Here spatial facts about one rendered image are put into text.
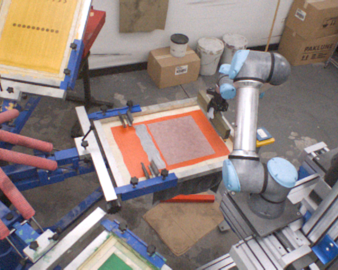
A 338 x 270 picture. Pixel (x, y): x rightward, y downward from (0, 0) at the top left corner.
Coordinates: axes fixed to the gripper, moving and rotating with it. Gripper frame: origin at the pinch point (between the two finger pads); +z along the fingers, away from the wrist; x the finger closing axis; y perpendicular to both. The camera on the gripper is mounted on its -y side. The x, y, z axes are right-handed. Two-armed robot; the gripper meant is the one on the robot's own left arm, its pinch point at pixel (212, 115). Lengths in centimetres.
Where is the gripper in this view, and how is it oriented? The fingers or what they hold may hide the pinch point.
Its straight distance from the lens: 202.6
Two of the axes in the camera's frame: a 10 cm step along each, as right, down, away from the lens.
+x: 9.2, -2.0, 3.4
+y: 3.8, 6.8, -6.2
